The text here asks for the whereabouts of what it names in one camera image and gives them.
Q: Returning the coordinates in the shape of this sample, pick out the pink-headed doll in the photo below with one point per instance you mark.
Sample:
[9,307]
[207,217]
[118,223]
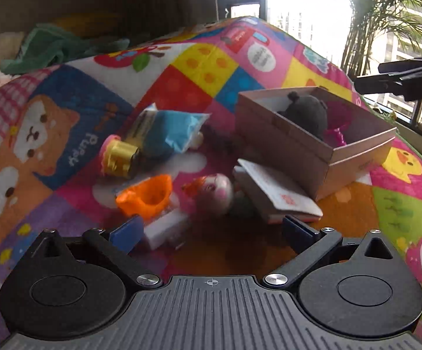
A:
[214,189]

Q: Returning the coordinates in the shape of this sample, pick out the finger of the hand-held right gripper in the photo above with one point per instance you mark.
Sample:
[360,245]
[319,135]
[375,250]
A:
[382,84]

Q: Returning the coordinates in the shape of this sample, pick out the orange plastic toy cup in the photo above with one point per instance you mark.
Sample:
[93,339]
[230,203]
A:
[141,198]

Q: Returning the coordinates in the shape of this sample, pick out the pink cardboard box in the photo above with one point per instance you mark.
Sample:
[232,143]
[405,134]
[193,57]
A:
[280,142]

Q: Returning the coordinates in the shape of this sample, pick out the palm plant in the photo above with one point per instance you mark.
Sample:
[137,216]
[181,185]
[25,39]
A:
[378,7]

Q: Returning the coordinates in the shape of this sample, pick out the gold and pink toy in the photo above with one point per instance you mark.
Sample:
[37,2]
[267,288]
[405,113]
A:
[121,156]

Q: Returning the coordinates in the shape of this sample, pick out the colourful printed play mat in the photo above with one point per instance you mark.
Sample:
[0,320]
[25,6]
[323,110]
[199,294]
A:
[181,87]

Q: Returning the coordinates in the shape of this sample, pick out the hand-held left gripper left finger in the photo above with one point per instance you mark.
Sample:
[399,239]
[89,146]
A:
[126,232]

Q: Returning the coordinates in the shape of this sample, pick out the magenta plastic toy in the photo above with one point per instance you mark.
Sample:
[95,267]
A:
[337,136]

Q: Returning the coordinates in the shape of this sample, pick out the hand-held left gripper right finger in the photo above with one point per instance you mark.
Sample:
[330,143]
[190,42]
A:
[298,230]

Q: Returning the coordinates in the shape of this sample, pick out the green towel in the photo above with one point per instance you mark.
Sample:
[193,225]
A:
[47,49]

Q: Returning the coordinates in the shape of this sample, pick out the white and red booklet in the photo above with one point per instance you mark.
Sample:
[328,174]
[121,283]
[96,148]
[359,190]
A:
[276,186]

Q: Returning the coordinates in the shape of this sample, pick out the white battery charger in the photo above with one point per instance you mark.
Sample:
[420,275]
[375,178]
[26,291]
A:
[167,228]

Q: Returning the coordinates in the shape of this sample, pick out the yellow cushion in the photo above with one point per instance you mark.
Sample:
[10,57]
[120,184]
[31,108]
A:
[87,21]

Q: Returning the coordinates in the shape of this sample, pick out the black plush toy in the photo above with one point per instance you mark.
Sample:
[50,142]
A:
[306,115]

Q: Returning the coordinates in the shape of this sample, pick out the blue soft pouch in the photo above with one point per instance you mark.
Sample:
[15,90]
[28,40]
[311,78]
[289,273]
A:
[171,131]

